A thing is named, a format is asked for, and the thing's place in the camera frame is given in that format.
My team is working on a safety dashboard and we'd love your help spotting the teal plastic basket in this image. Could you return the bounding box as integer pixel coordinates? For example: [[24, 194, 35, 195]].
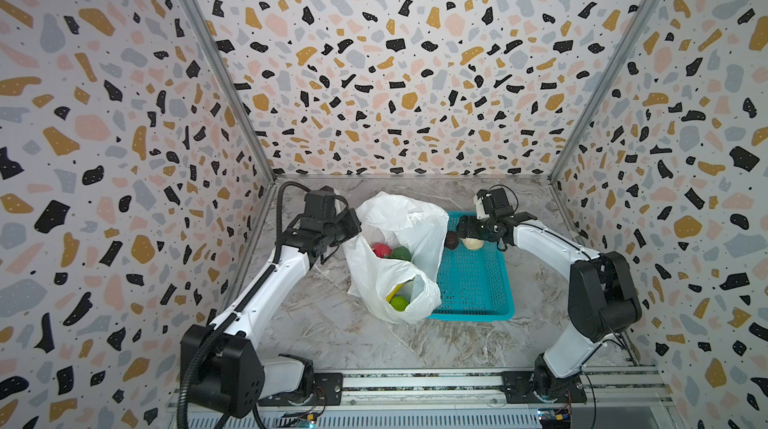
[[429, 243, 515, 322]]

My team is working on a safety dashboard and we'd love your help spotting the yellow banana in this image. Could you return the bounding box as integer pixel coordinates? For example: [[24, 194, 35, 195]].
[[386, 282, 407, 303]]

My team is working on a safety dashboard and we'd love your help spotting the black corrugated cable conduit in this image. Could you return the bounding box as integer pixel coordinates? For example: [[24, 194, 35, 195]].
[[176, 311, 241, 429]]

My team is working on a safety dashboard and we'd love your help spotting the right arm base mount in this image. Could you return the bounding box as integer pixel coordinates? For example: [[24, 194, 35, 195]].
[[501, 368, 587, 404]]

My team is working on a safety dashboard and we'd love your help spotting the white plastic bag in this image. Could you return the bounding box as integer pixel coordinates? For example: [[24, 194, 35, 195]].
[[343, 192, 449, 324]]

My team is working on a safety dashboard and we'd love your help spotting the aluminium corner post right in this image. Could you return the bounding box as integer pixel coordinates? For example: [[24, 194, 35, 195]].
[[548, 0, 661, 185]]

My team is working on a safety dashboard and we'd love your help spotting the cream white round fruit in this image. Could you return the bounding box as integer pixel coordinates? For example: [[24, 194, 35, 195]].
[[460, 238, 485, 251]]

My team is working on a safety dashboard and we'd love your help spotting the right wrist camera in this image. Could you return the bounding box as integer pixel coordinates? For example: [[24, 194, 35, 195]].
[[473, 196, 489, 220]]

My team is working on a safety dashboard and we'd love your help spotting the dark purple fruit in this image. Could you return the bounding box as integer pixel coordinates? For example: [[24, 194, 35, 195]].
[[444, 231, 460, 251]]

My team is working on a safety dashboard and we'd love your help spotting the green avocado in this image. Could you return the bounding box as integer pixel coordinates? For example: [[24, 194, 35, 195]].
[[389, 247, 412, 262]]

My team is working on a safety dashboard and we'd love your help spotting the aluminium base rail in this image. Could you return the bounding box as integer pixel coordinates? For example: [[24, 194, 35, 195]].
[[167, 365, 676, 429]]

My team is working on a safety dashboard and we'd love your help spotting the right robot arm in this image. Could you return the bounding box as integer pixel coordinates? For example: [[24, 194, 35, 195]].
[[456, 184, 642, 384]]

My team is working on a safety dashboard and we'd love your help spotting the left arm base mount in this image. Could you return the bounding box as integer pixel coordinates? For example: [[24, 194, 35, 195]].
[[258, 371, 344, 408]]

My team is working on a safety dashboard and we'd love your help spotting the green lime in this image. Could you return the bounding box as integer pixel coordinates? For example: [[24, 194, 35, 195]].
[[389, 295, 410, 312]]

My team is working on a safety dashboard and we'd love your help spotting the aluminium corner post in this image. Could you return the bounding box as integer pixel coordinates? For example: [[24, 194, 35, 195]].
[[178, 0, 276, 186], [548, 0, 661, 185]]

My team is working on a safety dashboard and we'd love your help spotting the aluminium corner post left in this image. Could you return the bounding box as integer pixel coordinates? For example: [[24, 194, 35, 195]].
[[178, 0, 276, 186]]

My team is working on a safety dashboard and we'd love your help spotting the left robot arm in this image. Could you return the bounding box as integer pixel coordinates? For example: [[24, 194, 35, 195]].
[[176, 188, 361, 428]]

